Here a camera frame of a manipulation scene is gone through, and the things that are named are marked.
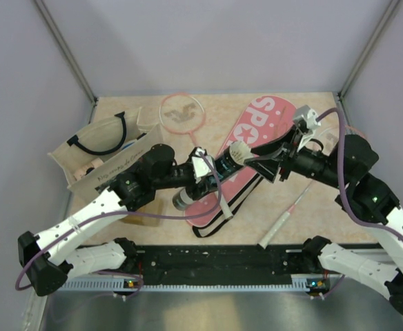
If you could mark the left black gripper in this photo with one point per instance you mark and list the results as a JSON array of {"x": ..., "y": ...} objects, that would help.
[{"x": 196, "y": 192}]

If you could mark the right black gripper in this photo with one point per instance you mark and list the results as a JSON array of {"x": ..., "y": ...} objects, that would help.
[{"x": 286, "y": 160}]

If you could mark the black shuttlecock tube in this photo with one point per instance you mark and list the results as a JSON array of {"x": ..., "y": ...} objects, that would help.
[{"x": 224, "y": 168}]

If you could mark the pink racket cover bag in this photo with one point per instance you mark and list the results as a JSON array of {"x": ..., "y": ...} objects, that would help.
[{"x": 264, "y": 119}]

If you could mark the pink badminton racket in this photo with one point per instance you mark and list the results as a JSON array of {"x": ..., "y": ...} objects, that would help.
[
  {"x": 182, "y": 114},
  {"x": 330, "y": 137}
]

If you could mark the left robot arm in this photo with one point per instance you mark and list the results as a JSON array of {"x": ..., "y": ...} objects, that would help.
[{"x": 52, "y": 257}]

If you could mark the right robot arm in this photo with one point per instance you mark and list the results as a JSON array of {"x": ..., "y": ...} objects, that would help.
[{"x": 367, "y": 200}]

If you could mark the brown cardboard box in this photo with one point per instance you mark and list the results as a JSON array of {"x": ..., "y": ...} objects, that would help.
[{"x": 154, "y": 207}]

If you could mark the beige floral tote bag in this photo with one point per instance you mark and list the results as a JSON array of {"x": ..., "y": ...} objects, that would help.
[{"x": 101, "y": 150}]

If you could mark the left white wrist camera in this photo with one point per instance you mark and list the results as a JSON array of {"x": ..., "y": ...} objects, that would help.
[{"x": 202, "y": 164}]

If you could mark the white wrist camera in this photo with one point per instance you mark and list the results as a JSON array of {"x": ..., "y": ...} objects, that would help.
[
  {"x": 306, "y": 125},
  {"x": 202, "y": 164}
]

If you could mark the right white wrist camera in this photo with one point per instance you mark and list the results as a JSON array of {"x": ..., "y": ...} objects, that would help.
[{"x": 306, "y": 125}]

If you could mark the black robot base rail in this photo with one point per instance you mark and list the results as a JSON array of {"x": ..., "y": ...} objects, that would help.
[{"x": 199, "y": 265}]

